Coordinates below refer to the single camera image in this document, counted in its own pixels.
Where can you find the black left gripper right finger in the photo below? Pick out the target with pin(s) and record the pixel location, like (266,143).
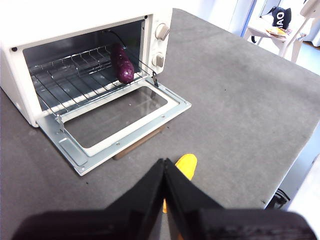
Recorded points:
(225,225)

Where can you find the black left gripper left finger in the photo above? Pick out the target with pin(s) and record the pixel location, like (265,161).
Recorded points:
(100,225)

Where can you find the purple eggplant green stem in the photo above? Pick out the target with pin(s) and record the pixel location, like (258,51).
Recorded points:
(122,65)

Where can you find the white toaster oven housing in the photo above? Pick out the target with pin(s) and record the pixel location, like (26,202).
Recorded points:
(15,82)

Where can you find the beige oven knob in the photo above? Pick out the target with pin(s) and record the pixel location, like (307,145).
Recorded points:
(162,31)
(158,60)

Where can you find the yellow corn cob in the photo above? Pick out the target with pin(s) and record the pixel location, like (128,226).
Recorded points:
(187,165)

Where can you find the white chair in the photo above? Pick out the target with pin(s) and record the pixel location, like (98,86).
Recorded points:
(260,27)

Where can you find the orange packet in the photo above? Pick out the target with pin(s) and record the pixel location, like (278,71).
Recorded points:
(275,30)

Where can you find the black bag white letters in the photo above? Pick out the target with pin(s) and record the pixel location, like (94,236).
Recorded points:
(280,17)

